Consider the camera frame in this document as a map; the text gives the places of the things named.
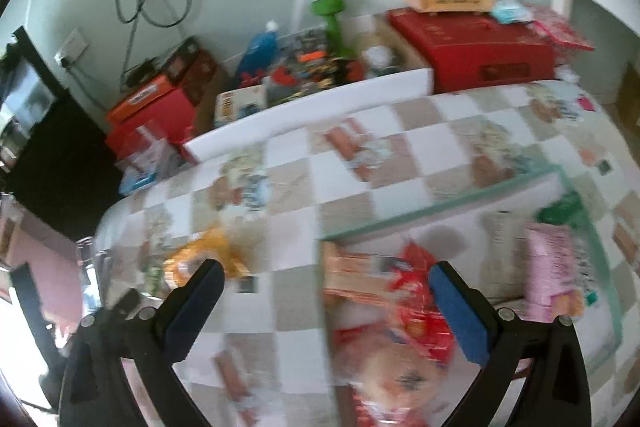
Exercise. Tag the red gift box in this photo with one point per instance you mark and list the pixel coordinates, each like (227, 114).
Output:
(465, 42)

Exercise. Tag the clear brown pastry packet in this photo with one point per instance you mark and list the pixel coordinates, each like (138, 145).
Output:
(350, 274)

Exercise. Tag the green snack packet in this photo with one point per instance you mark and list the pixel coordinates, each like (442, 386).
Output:
(562, 207)

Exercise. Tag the yellow snack packet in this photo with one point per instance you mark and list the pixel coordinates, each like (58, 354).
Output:
(215, 249)

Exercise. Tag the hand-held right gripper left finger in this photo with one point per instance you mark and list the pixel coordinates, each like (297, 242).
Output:
(192, 312)

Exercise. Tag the open cardboard box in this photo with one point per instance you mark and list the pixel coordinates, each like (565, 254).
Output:
(385, 52)

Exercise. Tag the red and orange boxes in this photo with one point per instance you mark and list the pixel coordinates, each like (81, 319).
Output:
(165, 117)

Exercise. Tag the dark brown box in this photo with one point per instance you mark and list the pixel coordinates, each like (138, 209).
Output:
(195, 67)

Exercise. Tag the red flower-print snack packet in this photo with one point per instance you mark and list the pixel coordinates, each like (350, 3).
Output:
(415, 302)

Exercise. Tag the blue face mask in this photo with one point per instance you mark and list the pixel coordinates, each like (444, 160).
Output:
(510, 12)

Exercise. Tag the blue bottle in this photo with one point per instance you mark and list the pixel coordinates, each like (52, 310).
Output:
(257, 52)

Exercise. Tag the pink snack packet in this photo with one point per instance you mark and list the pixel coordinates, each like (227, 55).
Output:
(550, 267)

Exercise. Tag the clear plastic box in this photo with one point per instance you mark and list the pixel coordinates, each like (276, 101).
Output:
(150, 157)

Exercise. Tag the red patterned bag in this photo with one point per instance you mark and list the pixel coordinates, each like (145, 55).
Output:
(560, 29)

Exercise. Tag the white snack packet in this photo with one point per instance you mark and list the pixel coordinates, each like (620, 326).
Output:
(502, 232)

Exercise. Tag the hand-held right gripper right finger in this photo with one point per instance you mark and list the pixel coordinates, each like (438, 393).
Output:
(460, 317)

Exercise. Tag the white picture book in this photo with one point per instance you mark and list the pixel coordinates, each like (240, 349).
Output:
(240, 104)

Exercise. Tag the white tray with teal rim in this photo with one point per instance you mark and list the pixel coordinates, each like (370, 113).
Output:
(450, 232)

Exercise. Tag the bag of small toys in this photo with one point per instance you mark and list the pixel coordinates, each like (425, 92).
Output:
(310, 57)

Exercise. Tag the brown cardboard boxes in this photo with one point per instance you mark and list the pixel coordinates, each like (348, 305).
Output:
(630, 107)

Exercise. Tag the white wall socket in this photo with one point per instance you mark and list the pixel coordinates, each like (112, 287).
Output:
(72, 49)

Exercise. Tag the orange box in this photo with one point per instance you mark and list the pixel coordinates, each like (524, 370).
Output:
(145, 99)

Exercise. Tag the clear-wrapped round bun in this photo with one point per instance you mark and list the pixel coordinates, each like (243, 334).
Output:
(400, 377)

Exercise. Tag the black cabinet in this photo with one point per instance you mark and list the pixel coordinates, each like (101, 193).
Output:
(65, 167)

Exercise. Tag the black silver appliance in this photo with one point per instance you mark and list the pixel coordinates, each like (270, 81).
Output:
(25, 97)

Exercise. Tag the blue and white box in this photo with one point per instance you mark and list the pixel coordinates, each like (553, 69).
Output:
(137, 183)

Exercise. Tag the green dumbbell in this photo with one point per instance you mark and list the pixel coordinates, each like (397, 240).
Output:
(332, 22)

